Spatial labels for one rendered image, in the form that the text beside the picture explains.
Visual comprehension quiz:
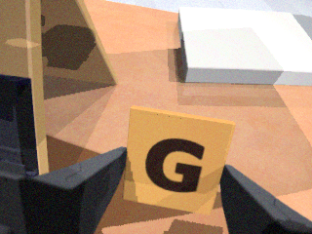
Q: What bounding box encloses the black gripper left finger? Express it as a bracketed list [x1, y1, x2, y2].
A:
[0, 146, 127, 234]

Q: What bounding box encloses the tan letter tile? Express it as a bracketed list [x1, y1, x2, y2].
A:
[123, 105, 236, 215]

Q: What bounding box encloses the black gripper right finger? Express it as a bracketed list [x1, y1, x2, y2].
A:
[219, 164, 312, 234]

